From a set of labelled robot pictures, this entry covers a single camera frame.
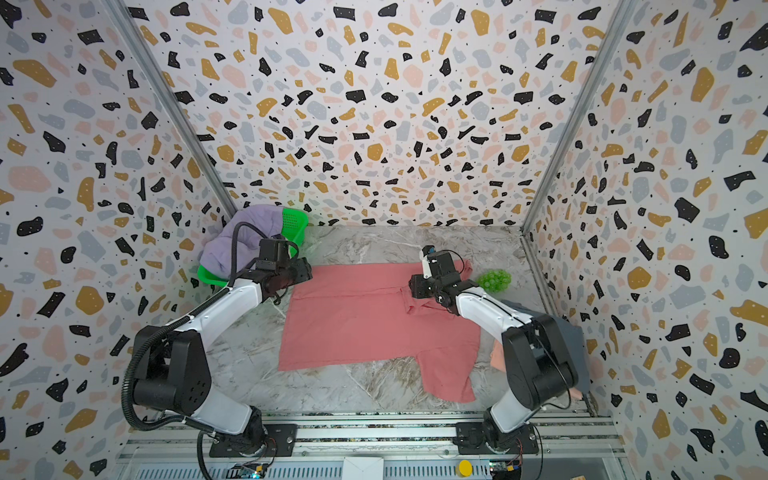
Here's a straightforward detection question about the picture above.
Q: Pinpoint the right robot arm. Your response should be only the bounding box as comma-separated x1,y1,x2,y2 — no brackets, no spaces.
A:
409,245,588,452

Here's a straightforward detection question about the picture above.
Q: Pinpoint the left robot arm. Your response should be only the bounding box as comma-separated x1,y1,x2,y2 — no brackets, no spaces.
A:
121,238,312,456

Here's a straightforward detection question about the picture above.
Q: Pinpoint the green plastic basket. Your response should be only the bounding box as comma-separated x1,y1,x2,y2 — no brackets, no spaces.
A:
197,205,309,286

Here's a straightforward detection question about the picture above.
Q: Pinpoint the green plastic grape bunch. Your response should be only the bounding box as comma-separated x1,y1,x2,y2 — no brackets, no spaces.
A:
476,269,512,294

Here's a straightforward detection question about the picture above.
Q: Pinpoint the lavender t-shirt in basket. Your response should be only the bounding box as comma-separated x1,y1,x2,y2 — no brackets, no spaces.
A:
200,205,283,279

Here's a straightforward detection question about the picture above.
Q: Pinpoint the folded salmon pink t-shirt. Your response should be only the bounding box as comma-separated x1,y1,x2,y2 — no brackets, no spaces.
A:
490,342,506,372

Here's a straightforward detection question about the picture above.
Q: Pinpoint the folded dark grey t-shirt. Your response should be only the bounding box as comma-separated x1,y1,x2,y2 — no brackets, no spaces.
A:
501,301,590,409

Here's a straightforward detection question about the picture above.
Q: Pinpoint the yellow round button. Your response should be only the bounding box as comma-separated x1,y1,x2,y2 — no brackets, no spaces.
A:
458,460,473,478

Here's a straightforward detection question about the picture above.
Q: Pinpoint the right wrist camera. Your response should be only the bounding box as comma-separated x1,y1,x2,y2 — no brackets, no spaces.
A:
421,245,436,278

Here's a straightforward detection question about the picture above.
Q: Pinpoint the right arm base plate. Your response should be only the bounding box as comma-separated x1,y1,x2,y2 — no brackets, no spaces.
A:
452,420,539,455

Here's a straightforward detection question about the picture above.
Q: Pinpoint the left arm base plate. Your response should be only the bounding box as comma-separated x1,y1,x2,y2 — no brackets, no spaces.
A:
209,423,298,460

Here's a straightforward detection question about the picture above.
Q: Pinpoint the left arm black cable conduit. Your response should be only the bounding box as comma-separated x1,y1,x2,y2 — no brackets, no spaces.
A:
119,221,301,480

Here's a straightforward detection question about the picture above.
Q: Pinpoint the white box on rail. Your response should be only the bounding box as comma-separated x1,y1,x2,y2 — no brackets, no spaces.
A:
341,456,385,480

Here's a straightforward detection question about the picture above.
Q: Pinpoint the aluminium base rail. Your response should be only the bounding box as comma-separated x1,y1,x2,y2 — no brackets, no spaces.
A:
112,412,634,479

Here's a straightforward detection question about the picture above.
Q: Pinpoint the left aluminium corner post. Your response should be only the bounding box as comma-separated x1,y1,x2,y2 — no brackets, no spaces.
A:
102,1,237,217

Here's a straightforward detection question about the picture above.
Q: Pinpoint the aluminium corner post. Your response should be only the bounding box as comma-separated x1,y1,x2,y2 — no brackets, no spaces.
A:
102,1,237,217
520,0,637,234

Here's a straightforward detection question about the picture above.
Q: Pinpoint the right aluminium corner post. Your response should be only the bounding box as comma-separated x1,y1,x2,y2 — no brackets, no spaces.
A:
520,0,637,234

